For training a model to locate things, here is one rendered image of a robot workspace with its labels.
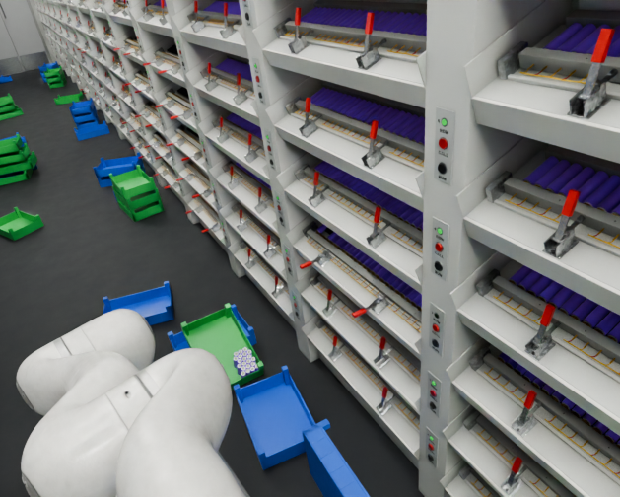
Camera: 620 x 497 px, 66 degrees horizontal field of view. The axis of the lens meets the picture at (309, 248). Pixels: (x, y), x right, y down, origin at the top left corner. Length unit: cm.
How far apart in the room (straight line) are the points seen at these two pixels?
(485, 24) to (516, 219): 29
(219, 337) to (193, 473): 152
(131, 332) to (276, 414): 90
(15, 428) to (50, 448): 154
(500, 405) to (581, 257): 40
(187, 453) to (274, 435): 125
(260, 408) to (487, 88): 132
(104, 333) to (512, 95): 76
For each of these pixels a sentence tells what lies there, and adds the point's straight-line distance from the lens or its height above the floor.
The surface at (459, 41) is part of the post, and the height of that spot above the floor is 120.
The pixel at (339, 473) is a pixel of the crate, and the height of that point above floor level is 20.
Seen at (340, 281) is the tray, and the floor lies 54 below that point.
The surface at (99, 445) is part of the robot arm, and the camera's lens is 56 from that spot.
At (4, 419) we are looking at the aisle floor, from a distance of 217.
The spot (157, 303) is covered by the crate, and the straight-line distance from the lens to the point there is 237.
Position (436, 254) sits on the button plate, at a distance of 91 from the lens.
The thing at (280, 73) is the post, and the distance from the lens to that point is 135.
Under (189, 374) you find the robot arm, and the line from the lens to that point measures 54.
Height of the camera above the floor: 134
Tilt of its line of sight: 32 degrees down
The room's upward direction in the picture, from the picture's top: 8 degrees counter-clockwise
